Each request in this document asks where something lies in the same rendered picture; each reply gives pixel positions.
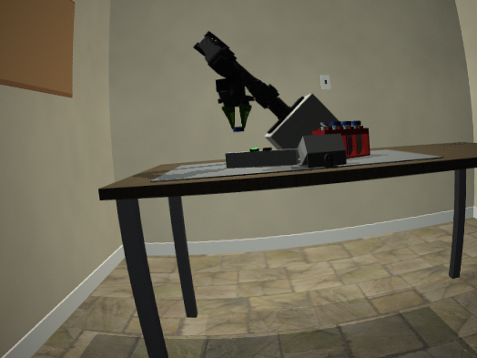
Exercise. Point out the grey control panel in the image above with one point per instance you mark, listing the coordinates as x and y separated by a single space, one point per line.
322 151

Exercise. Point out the grey flat mat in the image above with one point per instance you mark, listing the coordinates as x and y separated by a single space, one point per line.
219 169

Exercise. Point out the red tube rack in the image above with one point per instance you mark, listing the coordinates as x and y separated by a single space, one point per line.
354 132

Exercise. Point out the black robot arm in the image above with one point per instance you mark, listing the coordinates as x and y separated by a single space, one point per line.
224 63

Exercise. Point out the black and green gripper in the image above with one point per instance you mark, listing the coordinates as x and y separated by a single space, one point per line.
233 102

